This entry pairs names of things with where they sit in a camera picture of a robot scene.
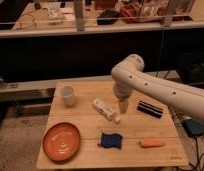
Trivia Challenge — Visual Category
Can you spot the orange carrot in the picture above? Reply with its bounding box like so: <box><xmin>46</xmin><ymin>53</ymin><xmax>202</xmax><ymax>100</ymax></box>
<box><xmin>139</xmin><ymin>140</ymin><xmax>165</xmax><ymax>148</ymax></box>

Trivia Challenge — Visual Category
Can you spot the blue cloth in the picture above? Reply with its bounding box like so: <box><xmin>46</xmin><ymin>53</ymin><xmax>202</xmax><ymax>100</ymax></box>
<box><xmin>98</xmin><ymin>133</ymin><xmax>123</xmax><ymax>149</ymax></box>

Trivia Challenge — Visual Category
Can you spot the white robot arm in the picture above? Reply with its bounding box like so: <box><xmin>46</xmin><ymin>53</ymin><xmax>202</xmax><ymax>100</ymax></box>
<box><xmin>111</xmin><ymin>54</ymin><xmax>204</xmax><ymax>123</ymax></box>

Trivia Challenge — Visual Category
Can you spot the black power adapter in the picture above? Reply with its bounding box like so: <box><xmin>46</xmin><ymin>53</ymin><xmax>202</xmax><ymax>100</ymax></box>
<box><xmin>182</xmin><ymin>119</ymin><xmax>204</xmax><ymax>137</ymax></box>

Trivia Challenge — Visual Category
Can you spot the orange plate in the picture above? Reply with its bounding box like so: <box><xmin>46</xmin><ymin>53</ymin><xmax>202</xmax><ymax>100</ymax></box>
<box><xmin>42</xmin><ymin>122</ymin><xmax>81</xmax><ymax>162</ymax></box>

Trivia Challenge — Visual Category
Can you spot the white plastic cup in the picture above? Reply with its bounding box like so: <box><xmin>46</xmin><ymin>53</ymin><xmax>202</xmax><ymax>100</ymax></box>
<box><xmin>59</xmin><ymin>86</ymin><xmax>75</xmax><ymax>107</ymax></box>

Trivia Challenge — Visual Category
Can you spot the white bottle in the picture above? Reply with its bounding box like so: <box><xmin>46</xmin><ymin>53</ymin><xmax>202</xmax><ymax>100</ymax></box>
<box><xmin>92</xmin><ymin>98</ymin><xmax>121</xmax><ymax>124</ymax></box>

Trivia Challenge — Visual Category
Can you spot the wooden background workbench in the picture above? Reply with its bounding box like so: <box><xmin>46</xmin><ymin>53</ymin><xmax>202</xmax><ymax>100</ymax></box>
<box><xmin>0</xmin><ymin>0</ymin><xmax>204</xmax><ymax>38</ymax></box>

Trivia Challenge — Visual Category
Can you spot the black bag on bench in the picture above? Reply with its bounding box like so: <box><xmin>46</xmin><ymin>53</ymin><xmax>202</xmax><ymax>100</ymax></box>
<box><xmin>97</xmin><ymin>10</ymin><xmax>119</xmax><ymax>25</ymax></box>

